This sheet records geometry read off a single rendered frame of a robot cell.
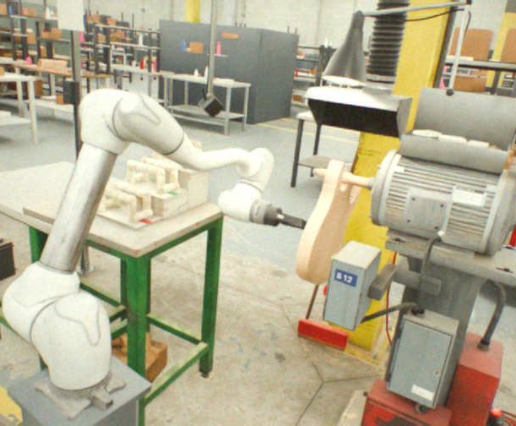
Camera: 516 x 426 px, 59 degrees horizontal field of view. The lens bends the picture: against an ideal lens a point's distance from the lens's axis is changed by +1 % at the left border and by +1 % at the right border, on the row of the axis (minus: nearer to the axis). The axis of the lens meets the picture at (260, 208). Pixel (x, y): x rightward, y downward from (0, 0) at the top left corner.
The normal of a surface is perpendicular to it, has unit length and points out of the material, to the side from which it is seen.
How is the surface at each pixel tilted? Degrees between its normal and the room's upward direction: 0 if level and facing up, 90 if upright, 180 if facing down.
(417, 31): 90
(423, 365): 90
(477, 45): 90
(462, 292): 90
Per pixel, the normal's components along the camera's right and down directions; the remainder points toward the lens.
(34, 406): 0.10, -0.94
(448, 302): -0.49, 0.25
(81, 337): 0.47, 0.10
